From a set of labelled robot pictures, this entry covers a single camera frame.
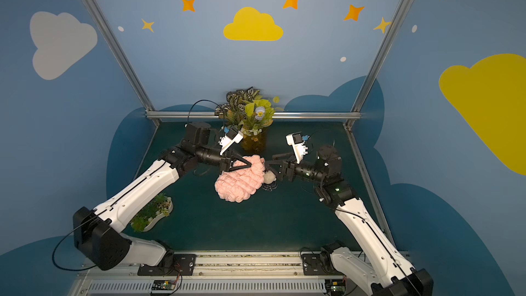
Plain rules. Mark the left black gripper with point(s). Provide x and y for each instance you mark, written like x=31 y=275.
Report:
x=226 y=162

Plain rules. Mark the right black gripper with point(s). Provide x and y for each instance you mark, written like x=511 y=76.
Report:
x=285 y=170

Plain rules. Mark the pink knitted bag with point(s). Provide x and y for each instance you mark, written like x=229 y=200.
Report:
x=240 y=185

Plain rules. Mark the panda plush decoration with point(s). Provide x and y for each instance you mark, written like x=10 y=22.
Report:
x=270 y=181

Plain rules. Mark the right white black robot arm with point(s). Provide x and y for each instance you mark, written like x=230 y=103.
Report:
x=385 y=271

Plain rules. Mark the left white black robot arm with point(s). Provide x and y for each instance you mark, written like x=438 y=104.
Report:
x=98 y=233

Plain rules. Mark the flower bouquet in amber vase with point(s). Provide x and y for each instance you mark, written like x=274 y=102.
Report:
x=251 y=114

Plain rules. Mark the right green circuit board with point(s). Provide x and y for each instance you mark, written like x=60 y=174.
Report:
x=335 y=287

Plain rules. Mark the green circuit board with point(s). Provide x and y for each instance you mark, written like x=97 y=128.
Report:
x=335 y=287
x=163 y=286

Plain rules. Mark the left green circuit board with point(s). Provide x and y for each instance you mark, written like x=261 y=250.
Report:
x=163 y=286

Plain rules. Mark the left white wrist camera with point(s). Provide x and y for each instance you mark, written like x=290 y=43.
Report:
x=232 y=135

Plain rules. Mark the aluminium back frame bar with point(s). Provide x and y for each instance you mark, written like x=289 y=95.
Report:
x=332 y=116

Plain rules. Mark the left aluminium frame post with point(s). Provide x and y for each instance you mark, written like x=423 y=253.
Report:
x=110 y=38

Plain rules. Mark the aluminium frame post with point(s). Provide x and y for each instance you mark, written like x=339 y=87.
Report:
x=387 y=42
x=110 y=38

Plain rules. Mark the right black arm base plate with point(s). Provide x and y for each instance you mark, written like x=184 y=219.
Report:
x=325 y=263

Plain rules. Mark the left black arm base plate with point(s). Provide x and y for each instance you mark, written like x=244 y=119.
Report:
x=171 y=265

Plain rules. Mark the aluminium front rail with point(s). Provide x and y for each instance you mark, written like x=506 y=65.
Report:
x=215 y=273

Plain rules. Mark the right aluminium frame post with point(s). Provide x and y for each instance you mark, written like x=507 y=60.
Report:
x=387 y=42

